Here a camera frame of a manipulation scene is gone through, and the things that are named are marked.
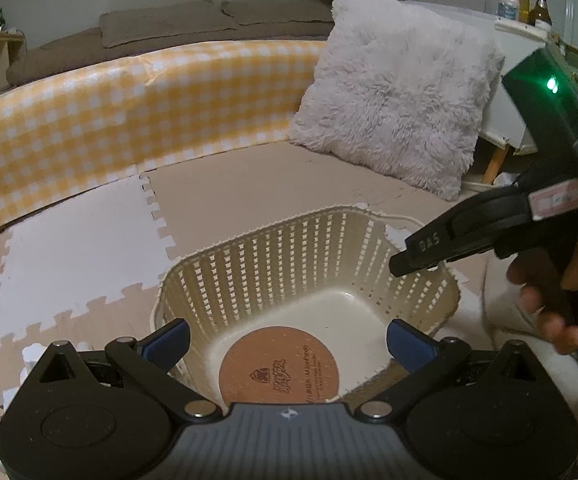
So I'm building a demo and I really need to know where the right fluffy white cushion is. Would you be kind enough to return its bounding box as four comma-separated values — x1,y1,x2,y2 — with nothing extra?
288,0,504,200

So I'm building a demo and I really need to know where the white bedside cabinet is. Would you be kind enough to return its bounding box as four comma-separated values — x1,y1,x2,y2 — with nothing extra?
418,0,578,186

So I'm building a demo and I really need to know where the brown duvet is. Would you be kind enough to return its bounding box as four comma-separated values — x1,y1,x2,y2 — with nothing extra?
6,0,333,87

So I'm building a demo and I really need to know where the brown bed pillow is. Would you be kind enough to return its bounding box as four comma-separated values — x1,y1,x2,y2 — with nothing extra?
99,0,238,48

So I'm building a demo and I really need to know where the brown glass bottle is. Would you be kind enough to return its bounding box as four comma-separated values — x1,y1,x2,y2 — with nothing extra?
528,0,552,30

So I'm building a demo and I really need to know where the round cork coaster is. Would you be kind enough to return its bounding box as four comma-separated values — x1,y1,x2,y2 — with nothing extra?
219,326,340,405

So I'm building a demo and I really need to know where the yellow checkered bed cover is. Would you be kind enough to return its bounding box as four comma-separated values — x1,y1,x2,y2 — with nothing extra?
0,40,324,229

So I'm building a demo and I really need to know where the cream plastic woven basket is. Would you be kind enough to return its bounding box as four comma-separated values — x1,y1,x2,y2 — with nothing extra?
150,207,460,408

